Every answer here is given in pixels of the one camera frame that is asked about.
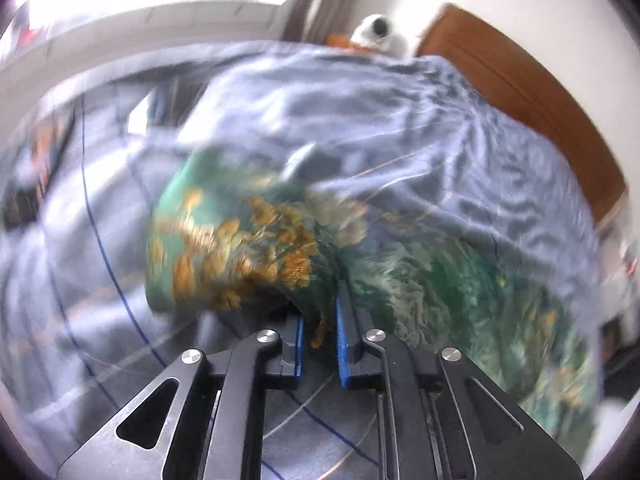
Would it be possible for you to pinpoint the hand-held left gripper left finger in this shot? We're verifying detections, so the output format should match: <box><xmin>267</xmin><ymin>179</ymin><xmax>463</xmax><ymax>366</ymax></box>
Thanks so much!
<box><xmin>55</xmin><ymin>317</ymin><xmax>307</xmax><ymax>480</ymax></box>

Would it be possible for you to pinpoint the green printed jacket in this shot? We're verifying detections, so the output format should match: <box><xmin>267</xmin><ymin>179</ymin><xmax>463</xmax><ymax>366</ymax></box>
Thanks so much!
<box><xmin>145</xmin><ymin>145</ymin><xmax>601</xmax><ymax>441</ymax></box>

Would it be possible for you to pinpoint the wooden headboard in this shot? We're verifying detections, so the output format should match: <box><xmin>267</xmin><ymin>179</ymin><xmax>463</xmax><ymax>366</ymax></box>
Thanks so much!
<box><xmin>417</xmin><ymin>2</ymin><xmax>628</xmax><ymax>223</ymax></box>

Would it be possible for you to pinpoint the white window cabinet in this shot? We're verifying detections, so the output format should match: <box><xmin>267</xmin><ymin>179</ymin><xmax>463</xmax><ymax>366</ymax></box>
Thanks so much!
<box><xmin>0</xmin><ymin>2</ymin><xmax>286</xmax><ymax>86</ymax></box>

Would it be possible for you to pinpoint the brown curtain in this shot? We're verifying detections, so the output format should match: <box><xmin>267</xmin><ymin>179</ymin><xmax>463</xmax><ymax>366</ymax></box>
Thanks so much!
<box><xmin>282</xmin><ymin>0</ymin><xmax>371</xmax><ymax>43</ymax></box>

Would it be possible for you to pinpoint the white desk fan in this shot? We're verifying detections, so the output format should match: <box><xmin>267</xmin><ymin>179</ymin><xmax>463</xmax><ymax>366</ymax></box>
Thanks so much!
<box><xmin>350</xmin><ymin>14</ymin><xmax>396</xmax><ymax>53</ymax></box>

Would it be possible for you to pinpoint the bed with blue plaid sheet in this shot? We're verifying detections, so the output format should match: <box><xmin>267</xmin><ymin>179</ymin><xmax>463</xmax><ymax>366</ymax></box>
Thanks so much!
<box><xmin>0</xmin><ymin>42</ymin><xmax>601</xmax><ymax>480</ymax></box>

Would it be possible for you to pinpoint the smartphone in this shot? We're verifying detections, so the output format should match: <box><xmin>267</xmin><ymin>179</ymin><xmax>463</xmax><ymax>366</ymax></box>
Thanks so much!
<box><xmin>2</xmin><ymin>110</ymin><xmax>78</xmax><ymax>228</ymax></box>

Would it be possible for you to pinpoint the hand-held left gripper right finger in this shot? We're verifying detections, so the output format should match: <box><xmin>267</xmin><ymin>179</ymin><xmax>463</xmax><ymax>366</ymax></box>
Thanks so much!
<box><xmin>336</xmin><ymin>286</ymin><xmax>586</xmax><ymax>480</ymax></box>

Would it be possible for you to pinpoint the wooden nightstand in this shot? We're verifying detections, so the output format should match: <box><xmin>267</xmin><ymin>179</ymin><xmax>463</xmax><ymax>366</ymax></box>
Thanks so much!
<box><xmin>325</xmin><ymin>34</ymin><xmax>371</xmax><ymax>53</ymax></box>

